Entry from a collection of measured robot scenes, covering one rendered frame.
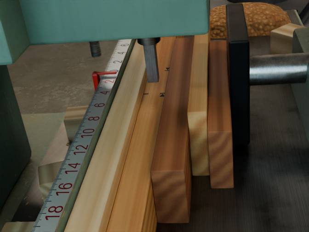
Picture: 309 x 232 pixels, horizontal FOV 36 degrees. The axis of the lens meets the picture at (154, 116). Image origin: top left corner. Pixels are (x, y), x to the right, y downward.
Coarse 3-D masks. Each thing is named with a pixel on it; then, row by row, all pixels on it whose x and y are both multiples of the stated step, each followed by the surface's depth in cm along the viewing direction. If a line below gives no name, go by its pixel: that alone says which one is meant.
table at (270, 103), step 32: (256, 96) 46; (288, 96) 45; (256, 128) 41; (288, 128) 40; (256, 160) 37; (288, 160) 36; (192, 192) 34; (224, 192) 34; (256, 192) 34; (288, 192) 33; (160, 224) 32; (192, 224) 32; (224, 224) 31; (256, 224) 31; (288, 224) 31
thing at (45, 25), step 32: (32, 0) 34; (64, 0) 34; (96, 0) 33; (128, 0) 33; (160, 0) 33; (192, 0) 33; (32, 32) 35; (64, 32) 35; (96, 32) 34; (128, 32) 34; (160, 32) 34; (192, 32) 34
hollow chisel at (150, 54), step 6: (144, 48) 38; (150, 48) 38; (144, 54) 38; (150, 54) 38; (156, 54) 39; (150, 60) 39; (156, 60) 39; (150, 66) 39; (156, 66) 39; (150, 72) 39; (156, 72) 39; (150, 78) 39; (156, 78) 39
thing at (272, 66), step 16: (240, 16) 38; (240, 32) 35; (240, 48) 34; (240, 64) 34; (256, 64) 38; (272, 64) 38; (288, 64) 38; (304, 64) 38; (240, 80) 35; (256, 80) 39; (272, 80) 38; (288, 80) 38; (304, 80) 38; (240, 96) 36; (240, 112) 36; (240, 128) 37; (240, 144) 38
